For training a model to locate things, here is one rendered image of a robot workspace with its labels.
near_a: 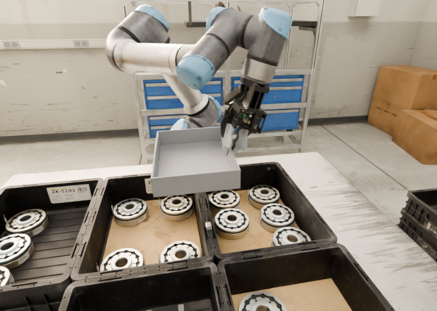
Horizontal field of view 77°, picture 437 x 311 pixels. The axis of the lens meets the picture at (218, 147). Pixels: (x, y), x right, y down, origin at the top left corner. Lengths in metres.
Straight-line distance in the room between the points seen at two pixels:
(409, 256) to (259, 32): 0.86
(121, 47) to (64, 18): 2.69
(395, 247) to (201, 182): 0.75
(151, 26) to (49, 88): 2.86
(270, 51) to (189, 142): 0.39
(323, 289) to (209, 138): 0.50
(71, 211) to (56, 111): 2.83
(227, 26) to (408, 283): 0.88
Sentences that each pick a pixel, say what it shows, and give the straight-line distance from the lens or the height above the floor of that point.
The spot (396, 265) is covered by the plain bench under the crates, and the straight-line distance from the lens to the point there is 1.10.
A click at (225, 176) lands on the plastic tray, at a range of 0.63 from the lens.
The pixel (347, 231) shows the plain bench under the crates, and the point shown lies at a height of 0.70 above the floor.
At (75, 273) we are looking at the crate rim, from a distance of 0.69.
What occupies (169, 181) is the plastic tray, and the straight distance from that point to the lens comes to 0.63.
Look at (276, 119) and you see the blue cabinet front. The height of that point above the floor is 0.44.
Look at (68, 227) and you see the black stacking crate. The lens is 0.98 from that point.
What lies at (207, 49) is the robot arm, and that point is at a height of 1.34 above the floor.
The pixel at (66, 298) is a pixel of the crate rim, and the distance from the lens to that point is 0.66.
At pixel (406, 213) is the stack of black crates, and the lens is 1.76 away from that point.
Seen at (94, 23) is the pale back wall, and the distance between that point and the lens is 3.48.
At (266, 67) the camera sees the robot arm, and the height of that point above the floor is 1.30.
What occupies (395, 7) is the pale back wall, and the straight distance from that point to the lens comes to 4.35.
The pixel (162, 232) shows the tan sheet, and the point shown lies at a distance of 0.87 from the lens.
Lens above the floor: 1.41
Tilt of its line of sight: 26 degrees down
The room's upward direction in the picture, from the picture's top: straight up
